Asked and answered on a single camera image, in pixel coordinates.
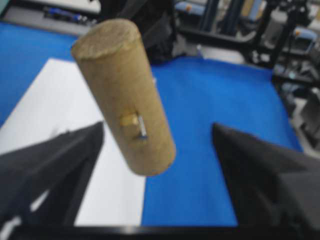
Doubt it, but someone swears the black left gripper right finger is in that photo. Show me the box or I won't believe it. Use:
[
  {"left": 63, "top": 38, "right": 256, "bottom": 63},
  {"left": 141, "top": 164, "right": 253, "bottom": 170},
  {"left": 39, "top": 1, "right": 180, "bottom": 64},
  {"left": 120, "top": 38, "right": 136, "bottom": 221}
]
[{"left": 211, "top": 123, "right": 320, "bottom": 233}]

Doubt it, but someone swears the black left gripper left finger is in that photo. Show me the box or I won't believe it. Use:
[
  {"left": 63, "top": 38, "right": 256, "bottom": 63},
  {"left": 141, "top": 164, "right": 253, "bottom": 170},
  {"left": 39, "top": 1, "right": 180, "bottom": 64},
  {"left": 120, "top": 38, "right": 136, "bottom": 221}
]
[{"left": 0, "top": 122, "right": 104, "bottom": 232}]

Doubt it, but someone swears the wooden mallet hammer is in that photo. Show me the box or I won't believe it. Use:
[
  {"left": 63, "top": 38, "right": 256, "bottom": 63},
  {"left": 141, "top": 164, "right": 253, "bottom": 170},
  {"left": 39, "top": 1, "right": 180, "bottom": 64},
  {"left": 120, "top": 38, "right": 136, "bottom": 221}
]
[{"left": 71, "top": 18, "right": 176, "bottom": 176}]

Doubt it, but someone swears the white foam board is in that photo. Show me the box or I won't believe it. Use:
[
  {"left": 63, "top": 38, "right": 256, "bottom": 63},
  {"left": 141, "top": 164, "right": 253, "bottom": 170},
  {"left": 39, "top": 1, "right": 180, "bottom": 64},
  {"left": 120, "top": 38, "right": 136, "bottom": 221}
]
[{"left": 0, "top": 58, "right": 145, "bottom": 226}]

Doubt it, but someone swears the blue table mat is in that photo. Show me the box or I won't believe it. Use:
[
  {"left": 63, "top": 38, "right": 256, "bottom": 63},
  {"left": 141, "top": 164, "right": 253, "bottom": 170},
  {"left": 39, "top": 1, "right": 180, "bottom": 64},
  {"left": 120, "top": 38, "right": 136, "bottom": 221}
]
[{"left": 0, "top": 21, "right": 305, "bottom": 228}]

